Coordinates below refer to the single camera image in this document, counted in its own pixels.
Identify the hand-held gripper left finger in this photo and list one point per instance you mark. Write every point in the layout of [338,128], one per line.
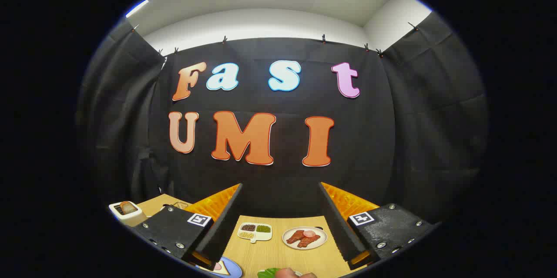
[226,226]

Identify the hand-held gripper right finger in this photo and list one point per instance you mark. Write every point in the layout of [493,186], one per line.
[337,226]

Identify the green lettuce leaf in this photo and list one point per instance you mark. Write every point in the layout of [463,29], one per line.
[267,273]

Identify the toasted brown bread slice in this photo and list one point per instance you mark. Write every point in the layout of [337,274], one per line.
[127,207]

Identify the pile of yellow soybeans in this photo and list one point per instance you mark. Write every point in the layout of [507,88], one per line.
[246,235]

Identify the pile of dark red beans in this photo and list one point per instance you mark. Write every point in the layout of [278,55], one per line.
[248,227]

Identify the red sausage slice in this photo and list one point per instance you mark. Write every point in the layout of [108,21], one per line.
[309,234]

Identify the brown grilled meat piece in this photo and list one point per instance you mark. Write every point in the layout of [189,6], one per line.
[310,241]
[296,236]

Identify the white divided dish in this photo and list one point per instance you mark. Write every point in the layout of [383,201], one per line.
[256,237]

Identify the pile of green beans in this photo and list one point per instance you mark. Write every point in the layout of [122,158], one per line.
[263,228]

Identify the pink ham slice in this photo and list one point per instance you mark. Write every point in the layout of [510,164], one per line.
[216,266]

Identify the blue oval plate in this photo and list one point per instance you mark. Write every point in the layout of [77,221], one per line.
[235,271]

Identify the white oval plate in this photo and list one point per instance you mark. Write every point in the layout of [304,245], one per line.
[290,246]

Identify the cream white toaster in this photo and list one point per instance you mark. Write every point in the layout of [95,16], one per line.
[135,219]

